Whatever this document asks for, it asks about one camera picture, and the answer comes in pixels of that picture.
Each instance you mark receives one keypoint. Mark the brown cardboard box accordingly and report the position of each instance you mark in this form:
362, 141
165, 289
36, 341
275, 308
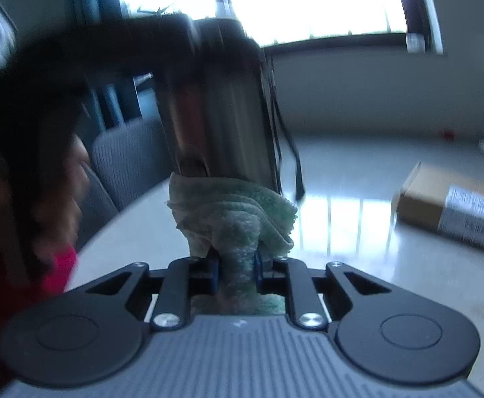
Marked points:
433, 203

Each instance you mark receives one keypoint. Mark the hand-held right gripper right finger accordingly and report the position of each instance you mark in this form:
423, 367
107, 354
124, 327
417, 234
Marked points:
258, 273

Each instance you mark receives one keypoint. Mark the green microfibre cloth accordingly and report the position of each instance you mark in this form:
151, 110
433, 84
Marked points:
242, 219

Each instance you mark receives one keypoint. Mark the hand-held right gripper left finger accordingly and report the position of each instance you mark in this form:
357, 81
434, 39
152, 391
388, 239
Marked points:
213, 275

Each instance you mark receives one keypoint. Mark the person's left forearm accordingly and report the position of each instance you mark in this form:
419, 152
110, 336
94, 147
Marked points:
80, 174

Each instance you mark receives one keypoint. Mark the grey fabric chair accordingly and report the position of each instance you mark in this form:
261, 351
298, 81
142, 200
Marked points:
130, 153

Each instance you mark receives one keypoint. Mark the stainless steel container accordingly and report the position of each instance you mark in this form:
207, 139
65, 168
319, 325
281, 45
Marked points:
217, 103

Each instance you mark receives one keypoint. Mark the dark framed window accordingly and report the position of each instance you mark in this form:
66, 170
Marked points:
308, 0

